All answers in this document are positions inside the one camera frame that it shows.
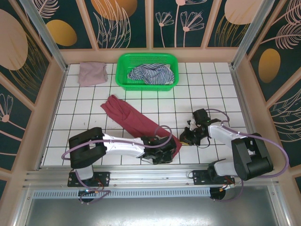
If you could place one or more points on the aluminium corner post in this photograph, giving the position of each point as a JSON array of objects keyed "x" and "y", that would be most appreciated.
[
  {"x": 45, "y": 35},
  {"x": 251, "y": 35}
]

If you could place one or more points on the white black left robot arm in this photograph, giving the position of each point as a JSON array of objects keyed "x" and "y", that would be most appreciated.
[{"x": 122, "y": 147}]

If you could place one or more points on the green plastic basket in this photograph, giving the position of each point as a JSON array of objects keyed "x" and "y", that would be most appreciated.
[{"x": 122, "y": 70}]

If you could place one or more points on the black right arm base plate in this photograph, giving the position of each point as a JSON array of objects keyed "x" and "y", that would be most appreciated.
[{"x": 198, "y": 177}]

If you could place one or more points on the aluminium mounting rail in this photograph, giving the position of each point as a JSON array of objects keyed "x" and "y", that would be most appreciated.
[{"x": 150, "y": 176}]

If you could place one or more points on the red ribbed tank top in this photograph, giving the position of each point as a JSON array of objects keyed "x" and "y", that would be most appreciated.
[{"x": 134, "y": 120}]

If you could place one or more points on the blue white striped tank top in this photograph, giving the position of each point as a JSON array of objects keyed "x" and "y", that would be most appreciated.
[{"x": 152, "y": 74}]

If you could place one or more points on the grey metal sheet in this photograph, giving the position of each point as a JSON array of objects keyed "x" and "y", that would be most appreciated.
[{"x": 150, "y": 212}]

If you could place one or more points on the pale pink ribbed tank top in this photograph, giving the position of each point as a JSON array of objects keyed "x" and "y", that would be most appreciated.
[{"x": 92, "y": 74}]

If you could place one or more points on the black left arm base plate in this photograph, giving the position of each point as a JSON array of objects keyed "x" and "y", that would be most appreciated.
[{"x": 104, "y": 176}]

